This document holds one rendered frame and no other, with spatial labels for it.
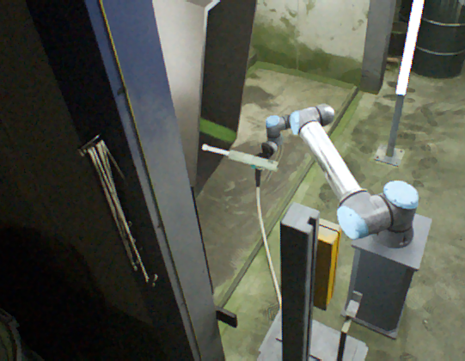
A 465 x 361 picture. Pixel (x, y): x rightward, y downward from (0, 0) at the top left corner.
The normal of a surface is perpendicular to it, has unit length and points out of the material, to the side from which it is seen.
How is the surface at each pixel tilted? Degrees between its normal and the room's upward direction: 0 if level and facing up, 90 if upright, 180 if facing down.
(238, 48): 90
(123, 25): 90
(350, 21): 90
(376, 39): 90
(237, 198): 0
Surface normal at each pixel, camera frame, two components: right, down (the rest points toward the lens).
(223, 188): -0.02, -0.78
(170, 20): -0.35, 0.59
